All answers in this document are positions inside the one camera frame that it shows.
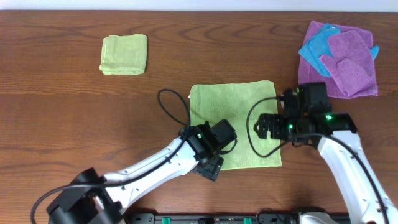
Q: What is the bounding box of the left black cable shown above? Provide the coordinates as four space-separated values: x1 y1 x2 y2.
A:
30 88 192 224

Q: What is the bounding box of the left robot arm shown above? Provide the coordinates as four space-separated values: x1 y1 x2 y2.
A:
46 120 236 223

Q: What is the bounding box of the blue cloth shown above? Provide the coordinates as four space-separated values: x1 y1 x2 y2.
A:
299 21 379 77

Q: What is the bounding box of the black cable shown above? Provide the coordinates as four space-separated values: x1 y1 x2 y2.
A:
246 96 389 224
30 88 192 224

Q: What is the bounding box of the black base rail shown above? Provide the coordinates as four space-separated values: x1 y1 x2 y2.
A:
125 211 302 224

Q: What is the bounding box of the green cloth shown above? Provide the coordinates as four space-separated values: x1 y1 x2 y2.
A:
99 34 148 75
189 80 282 170

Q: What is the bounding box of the folded green cloth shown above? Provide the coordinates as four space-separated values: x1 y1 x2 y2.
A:
99 34 148 75

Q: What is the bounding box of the right black cable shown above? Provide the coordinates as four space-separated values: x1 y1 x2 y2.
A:
246 96 389 224

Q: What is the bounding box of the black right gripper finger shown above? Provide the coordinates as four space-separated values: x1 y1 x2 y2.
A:
253 126 268 139
254 113 267 127

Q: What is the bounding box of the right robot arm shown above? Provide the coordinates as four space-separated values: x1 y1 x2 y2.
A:
253 113 397 223

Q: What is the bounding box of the small purple cloth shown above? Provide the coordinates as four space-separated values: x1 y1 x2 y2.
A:
320 30 378 99

